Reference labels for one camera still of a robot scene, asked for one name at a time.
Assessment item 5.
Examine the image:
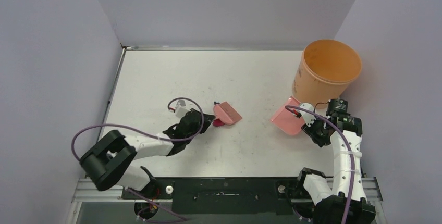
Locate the pink plastic dustpan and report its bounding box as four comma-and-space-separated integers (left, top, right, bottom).
270, 96, 305, 136

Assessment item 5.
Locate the silver base bolt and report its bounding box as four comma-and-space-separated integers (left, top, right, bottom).
165, 185, 174, 194

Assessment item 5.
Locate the pink hand brush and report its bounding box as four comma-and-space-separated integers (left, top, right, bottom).
213, 102, 242, 125

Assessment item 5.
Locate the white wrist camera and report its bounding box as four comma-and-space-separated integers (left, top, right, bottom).
174, 99, 190, 118
296, 103, 316, 127

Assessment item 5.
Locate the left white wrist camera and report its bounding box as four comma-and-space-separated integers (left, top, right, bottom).
174, 99, 190, 118

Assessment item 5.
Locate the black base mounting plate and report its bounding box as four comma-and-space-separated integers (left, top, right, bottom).
121, 177, 313, 215

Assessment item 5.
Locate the aluminium frame rail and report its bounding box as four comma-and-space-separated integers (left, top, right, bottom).
71, 178, 139, 203

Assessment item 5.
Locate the orange plastic bucket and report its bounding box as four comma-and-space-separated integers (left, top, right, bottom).
292, 39, 362, 106

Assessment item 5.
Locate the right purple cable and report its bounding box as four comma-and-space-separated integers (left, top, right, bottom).
284, 105, 357, 224

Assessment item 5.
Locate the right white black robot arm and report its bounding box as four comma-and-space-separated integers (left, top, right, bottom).
292, 99, 376, 223

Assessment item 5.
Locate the magenta paper scrap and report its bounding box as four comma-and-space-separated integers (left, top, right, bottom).
212, 119, 225, 127

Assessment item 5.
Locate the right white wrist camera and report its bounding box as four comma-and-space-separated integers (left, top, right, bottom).
296, 103, 316, 127

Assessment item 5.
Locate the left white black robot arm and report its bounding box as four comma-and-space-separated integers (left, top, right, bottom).
79, 109, 216, 198

